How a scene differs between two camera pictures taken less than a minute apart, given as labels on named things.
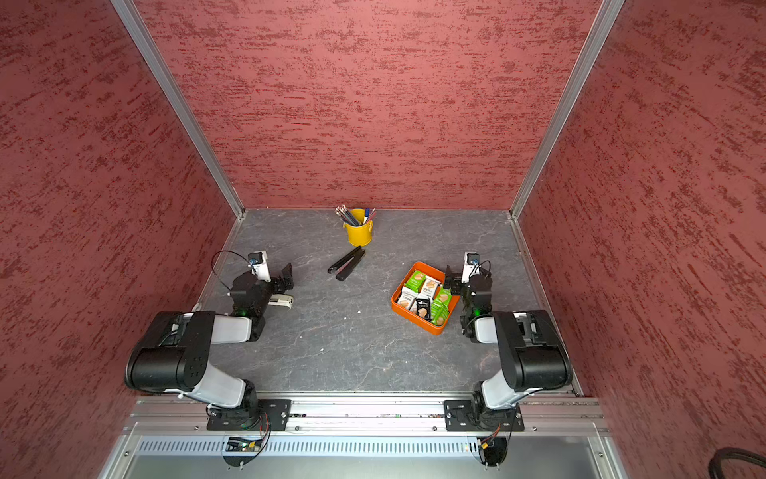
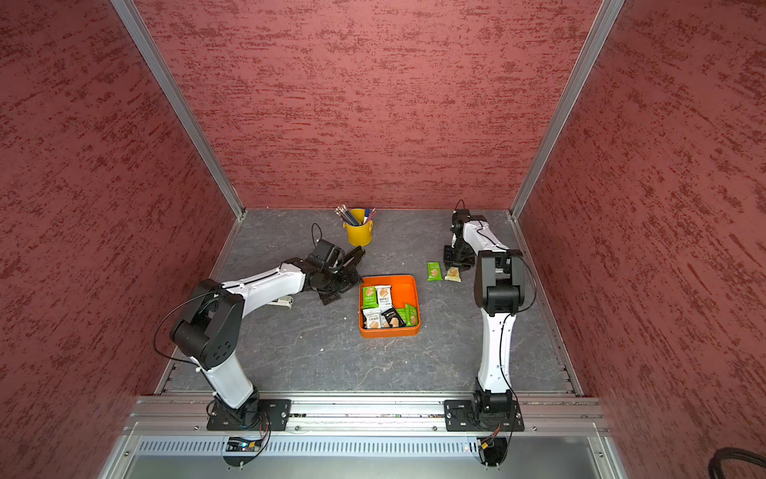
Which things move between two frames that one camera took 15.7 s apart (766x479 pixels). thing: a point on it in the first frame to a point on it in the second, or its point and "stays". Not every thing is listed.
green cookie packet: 440,306 to 434,271
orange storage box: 423,299 to 405,290
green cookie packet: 416,280 to 370,297
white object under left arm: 281,299 stays
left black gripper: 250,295 to 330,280
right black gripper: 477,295 to 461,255
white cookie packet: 407,297 to 373,317
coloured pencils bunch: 349,218 stays
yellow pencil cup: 361,235 stays
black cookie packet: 423,308 to 393,318
